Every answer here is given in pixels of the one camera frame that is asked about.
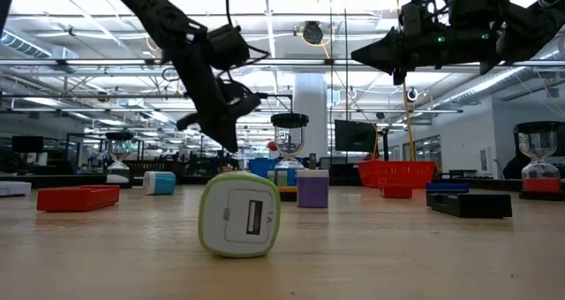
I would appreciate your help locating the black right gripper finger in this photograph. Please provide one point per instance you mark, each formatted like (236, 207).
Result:
(384, 62)
(381, 46)

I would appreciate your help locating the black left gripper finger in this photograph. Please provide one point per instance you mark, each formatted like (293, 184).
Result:
(231, 128)
(207, 127)

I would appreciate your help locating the orange sand hourglass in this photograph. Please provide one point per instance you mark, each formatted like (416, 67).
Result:
(289, 121)

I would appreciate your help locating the cyan white USB wall charger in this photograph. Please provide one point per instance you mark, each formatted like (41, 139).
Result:
(163, 184)

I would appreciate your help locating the purple white USB wall charger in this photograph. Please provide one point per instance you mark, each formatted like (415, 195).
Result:
(312, 192)

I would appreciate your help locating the red rectangular LCD device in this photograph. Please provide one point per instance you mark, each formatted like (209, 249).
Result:
(396, 192)
(77, 200)

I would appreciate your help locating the black rectangular LCD device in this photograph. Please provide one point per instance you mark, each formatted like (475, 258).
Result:
(470, 207)

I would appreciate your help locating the red sand hourglass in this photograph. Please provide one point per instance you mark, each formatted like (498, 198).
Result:
(539, 185)

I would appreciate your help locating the white rectangular LCD device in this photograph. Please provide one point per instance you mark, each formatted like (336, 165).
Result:
(13, 189)

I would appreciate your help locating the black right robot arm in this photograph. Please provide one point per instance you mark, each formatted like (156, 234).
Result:
(529, 26)

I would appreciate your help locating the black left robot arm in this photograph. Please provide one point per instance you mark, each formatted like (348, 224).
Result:
(150, 9)

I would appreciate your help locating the round ceiling sensor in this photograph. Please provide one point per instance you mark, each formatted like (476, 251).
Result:
(412, 95)

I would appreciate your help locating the red round object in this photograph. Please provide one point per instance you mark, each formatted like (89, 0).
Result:
(271, 146)

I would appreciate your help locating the blue plastic basket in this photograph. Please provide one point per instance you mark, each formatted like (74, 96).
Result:
(263, 167)

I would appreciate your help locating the black computer monitor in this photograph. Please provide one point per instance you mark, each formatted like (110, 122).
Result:
(355, 137)
(26, 144)

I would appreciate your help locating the white building column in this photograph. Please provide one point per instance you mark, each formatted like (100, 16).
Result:
(311, 106)

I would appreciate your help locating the white sand hourglass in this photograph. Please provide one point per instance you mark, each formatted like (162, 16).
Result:
(118, 174)

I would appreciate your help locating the red plastic basket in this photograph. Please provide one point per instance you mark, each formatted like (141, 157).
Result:
(397, 172)

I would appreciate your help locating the black shallow tray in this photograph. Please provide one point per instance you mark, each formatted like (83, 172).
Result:
(99, 183)

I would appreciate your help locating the blue rectangular LCD device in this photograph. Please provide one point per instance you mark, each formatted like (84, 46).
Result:
(446, 188)

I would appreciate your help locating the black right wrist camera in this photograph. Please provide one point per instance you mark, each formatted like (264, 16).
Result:
(415, 15)

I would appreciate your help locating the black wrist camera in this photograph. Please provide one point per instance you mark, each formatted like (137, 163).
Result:
(415, 15)
(227, 46)

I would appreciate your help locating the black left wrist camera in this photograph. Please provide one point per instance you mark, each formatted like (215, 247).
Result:
(227, 46)

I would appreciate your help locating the black metal stand frame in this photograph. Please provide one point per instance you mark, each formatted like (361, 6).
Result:
(278, 95)

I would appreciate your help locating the black metal table frame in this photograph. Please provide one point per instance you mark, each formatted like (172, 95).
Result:
(53, 182)

